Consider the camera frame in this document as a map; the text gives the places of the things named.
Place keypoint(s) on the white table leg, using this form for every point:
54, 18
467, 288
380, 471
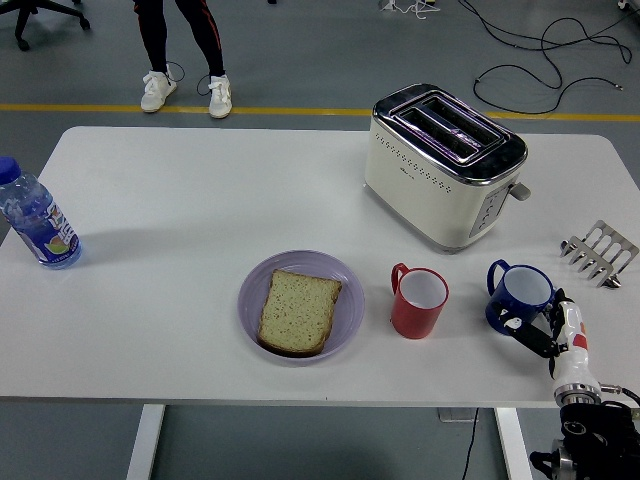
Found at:
145, 445
515, 445

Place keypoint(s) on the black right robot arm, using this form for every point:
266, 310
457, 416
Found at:
590, 435

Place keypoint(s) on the water bottle with blue cap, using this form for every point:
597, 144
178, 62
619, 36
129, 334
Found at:
42, 225

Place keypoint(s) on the purple round plate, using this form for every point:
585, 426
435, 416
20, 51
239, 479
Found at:
350, 305

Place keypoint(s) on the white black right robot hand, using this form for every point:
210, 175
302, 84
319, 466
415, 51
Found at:
575, 365

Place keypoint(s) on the black office chair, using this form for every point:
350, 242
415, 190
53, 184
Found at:
22, 15

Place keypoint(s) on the metal toast rack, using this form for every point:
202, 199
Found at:
607, 245

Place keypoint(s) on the person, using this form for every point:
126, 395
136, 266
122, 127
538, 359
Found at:
152, 40

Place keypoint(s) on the cream and chrome toaster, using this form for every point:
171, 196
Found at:
425, 200

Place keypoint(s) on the slice of toast bread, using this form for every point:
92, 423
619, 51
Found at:
297, 312

